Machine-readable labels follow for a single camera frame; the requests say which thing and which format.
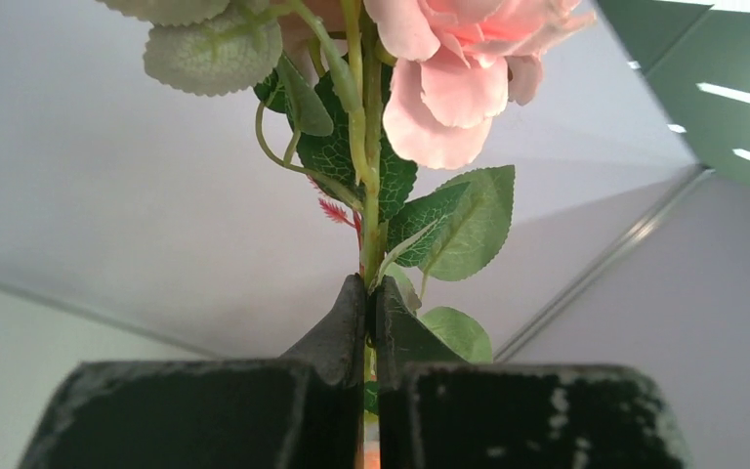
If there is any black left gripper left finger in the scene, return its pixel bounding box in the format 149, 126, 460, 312
20, 275, 366, 468

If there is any pink flower bouquet green wrap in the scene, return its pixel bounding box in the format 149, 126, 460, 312
93, 0, 600, 425

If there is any aluminium frame rail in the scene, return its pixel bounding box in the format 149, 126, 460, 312
493, 164, 716, 362

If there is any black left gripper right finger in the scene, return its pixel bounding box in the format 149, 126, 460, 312
372, 277, 692, 469

